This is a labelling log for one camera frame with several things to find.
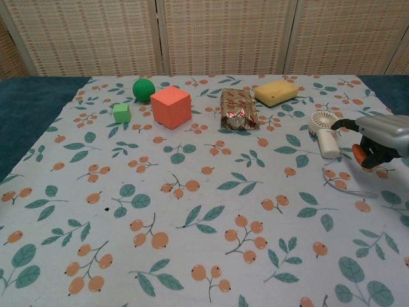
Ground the gold foil snack packet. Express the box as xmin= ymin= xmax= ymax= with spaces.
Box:
xmin=219 ymin=88 xmax=261 ymax=132

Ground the large orange cube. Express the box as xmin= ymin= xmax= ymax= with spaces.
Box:
xmin=150 ymin=85 xmax=192 ymax=130

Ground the floral fruit print tablecloth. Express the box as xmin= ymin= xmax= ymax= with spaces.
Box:
xmin=0 ymin=74 xmax=409 ymax=307

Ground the yellow green sponge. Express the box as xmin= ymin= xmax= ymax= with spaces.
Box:
xmin=254 ymin=79 xmax=299 ymax=109

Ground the small white handheld fan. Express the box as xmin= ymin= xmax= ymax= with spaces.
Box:
xmin=308 ymin=110 xmax=340 ymax=160

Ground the small green cube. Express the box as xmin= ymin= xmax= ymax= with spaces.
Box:
xmin=112 ymin=103 xmax=132 ymax=124

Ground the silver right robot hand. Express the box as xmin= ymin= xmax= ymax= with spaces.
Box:
xmin=330 ymin=114 xmax=409 ymax=169

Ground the woven folding screen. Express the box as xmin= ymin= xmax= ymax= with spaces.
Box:
xmin=0 ymin=0 xmax=409 ymax=81

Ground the green ball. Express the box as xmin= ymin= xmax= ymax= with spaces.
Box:
xmin=132 ymin=77 xmax=157 ymax=104

